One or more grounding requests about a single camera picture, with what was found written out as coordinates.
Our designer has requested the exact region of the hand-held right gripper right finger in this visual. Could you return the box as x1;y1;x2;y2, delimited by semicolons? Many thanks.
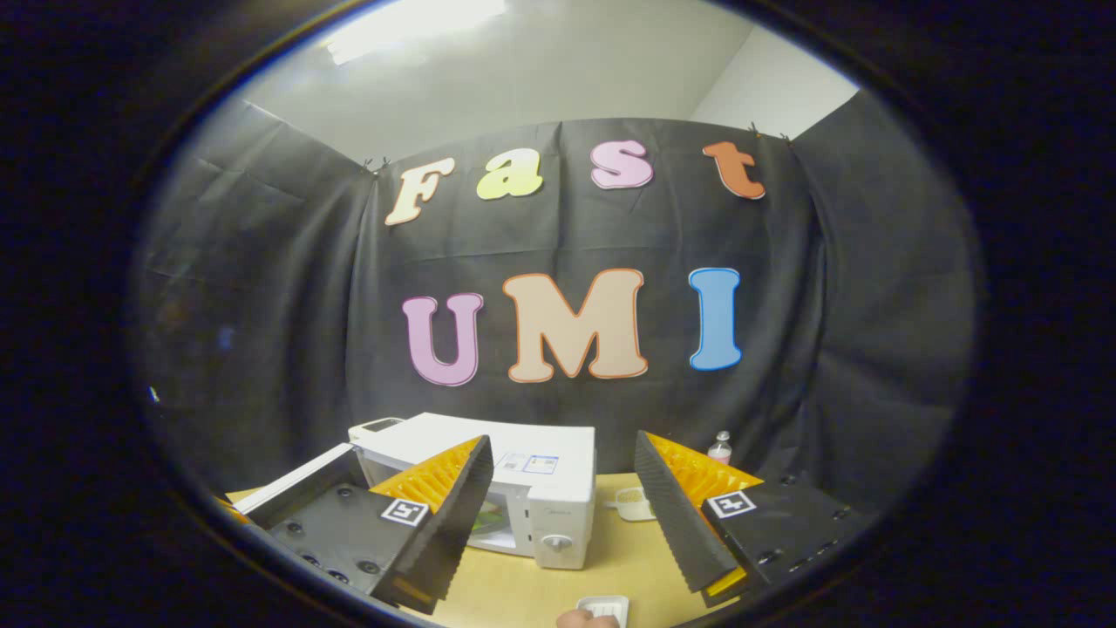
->
634;430;873;609

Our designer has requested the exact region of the white rectangular tray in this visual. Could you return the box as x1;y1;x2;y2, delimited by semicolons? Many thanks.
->
575;596;630;628

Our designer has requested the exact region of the white divided condiment dish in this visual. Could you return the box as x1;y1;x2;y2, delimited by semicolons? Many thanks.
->
615;487;657;522

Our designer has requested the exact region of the white microwave oven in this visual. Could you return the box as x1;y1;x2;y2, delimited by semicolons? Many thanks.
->
234;413;598;570

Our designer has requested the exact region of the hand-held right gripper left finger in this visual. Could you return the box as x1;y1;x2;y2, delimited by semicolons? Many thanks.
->
262;434;494;616

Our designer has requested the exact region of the black backdrop cloth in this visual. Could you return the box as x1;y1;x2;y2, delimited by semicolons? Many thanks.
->
131;87;982;515

